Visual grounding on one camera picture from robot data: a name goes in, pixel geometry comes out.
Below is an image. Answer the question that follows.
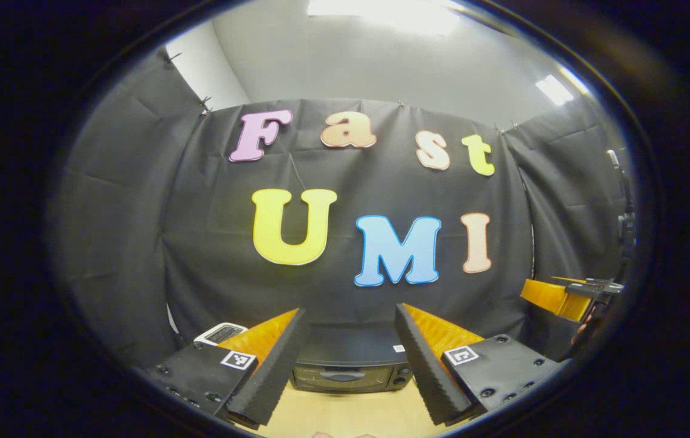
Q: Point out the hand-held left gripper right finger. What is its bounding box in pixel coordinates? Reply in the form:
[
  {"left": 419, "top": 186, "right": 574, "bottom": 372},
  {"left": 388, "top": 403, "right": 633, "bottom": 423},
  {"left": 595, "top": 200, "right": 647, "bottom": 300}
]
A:
[{"left": 393, "top": 303, "right": 564, "bottom": 426}]

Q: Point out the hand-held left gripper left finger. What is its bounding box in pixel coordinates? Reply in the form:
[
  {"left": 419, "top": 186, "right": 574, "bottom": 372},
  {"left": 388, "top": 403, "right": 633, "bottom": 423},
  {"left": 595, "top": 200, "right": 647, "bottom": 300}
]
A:
[{"left": 147, "top": 307, "right": 309, "bottom": 426}]

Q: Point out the black electric oven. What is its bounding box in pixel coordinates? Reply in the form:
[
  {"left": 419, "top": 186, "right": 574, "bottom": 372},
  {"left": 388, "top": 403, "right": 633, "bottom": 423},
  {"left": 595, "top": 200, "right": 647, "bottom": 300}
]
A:
[{"left": 289, "top": 325, "right": 415, "bottom": 394}]

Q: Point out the white toaster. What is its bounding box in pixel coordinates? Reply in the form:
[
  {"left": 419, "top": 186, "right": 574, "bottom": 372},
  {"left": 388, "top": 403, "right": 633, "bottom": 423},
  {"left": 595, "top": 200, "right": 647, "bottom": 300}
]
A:
[{"left": 193, "top": 322, "right": 249, "bottom": 347}]

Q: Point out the small ceiling light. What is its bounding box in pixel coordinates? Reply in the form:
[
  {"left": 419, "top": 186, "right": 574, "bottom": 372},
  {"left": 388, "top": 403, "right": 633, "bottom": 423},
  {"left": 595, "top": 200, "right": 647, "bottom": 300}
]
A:
[{"left": 534, "top": 73, "right": 575, "bottom": 106}]

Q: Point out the large ceiling light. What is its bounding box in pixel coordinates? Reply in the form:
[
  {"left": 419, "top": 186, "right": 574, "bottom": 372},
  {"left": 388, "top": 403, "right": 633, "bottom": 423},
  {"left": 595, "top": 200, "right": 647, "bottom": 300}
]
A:
[{"left": 307, "top": 0, "right": 461, "bottom": 36}]

